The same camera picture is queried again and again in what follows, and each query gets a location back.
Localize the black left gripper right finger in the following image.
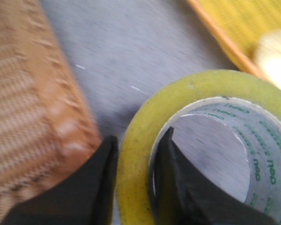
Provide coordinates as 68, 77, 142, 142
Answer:
152, 127, 276, 225

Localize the yellow woven basket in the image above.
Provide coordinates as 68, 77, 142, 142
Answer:
188, 0, 281, 81

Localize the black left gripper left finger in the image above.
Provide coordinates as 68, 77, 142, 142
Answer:
2, 135, 118, 225

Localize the brown wicker basket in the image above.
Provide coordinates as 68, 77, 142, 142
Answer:
0, 0, 101, 223

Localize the yellow tape roll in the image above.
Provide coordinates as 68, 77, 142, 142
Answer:
117, 70, 281, 225

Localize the pale round object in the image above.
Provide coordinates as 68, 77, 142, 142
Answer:
253, 29, 281, 89

